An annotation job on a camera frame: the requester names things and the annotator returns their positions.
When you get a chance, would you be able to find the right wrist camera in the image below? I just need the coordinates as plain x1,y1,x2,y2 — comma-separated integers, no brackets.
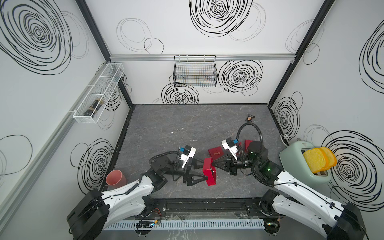
222,138,239,161

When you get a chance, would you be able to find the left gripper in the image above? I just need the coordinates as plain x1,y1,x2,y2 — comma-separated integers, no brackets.
161,156,208,188

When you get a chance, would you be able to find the red jewelry box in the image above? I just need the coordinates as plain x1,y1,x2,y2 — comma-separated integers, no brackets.
238,140,253,154
203,158,217,186

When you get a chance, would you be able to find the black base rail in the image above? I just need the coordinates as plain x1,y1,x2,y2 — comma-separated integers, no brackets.
142,197,279,219

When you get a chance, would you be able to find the back yellow toast slice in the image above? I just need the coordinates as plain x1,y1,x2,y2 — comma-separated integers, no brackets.
320,147,337,171

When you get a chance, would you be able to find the front yellow toast slice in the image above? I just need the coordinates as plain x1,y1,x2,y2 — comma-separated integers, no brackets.
303,148,328,174

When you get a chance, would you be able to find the middle red jewelry box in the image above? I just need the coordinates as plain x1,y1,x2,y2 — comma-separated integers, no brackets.
238,140,253,154

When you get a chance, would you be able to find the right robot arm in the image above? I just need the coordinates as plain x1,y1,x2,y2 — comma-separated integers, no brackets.
222,122,369,240

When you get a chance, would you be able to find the white slotted cable duct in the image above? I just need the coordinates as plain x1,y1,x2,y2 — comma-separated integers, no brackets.
105,219,265,231

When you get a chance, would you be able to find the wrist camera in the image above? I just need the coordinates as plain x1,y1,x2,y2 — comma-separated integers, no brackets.
180,145,196,168
222,138,239,161

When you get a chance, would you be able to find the small dark snack wrapper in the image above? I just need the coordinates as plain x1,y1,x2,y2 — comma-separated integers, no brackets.
245,114,255,122

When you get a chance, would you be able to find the pink plastic cup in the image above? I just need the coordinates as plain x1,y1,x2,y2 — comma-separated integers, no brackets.
106,170,127,189

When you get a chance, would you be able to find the left red jewelry box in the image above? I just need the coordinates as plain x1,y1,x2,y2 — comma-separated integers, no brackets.
203,158,217,186

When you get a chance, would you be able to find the dark bottle in shelf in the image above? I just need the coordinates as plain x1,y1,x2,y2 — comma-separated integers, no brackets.
83,99,104,118

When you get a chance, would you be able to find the yellow toast slice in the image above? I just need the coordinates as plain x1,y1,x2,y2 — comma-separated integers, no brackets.
303,148,328,174
320,147,337,171

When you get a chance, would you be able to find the jewelry box lid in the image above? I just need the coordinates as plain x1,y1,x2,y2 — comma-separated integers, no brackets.
209,147,224,161

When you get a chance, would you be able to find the black wire wall basket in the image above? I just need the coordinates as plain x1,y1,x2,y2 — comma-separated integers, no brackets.
173,55,218,88

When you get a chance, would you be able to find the mint green toaster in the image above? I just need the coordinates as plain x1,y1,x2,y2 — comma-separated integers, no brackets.
279,141,331,188

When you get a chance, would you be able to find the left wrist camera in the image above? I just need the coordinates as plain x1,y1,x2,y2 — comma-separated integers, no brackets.
180,145,196,168

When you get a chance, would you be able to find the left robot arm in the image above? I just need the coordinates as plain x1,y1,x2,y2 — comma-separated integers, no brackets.
67,146,207,240

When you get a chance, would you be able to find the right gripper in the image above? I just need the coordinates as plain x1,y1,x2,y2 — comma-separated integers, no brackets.
211,151,260,176

